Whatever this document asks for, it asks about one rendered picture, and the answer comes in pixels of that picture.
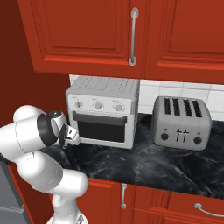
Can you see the red base cupboard door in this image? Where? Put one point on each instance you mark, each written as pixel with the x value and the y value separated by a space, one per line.
pixel 100 204

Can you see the black toaster knob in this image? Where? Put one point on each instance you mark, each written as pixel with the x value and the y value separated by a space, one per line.
pixel 164 136
pixel 197 140

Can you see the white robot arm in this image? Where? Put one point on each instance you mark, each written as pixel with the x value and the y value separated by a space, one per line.
pixel 35 172

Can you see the silver toaster oven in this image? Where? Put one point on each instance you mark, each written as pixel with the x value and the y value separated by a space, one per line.
pixel 105 93

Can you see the dark glass toaster oven door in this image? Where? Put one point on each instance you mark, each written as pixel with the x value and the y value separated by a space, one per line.
pixel 100 131

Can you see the red drawer front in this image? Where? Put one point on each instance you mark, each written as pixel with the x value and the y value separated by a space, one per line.
pixel 198 210

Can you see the silver four-slot toaster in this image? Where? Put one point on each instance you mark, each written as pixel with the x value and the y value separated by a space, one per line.
pixel 180 124

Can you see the silver toaster oven knob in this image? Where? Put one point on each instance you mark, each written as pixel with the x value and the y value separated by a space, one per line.
pixel 98 105
pixel 118 107
pixel 78 104

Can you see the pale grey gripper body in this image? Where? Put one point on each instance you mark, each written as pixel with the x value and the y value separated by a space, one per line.
pixel 73 135

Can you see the grey appliance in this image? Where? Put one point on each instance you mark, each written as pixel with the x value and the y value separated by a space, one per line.
pixel 11 198

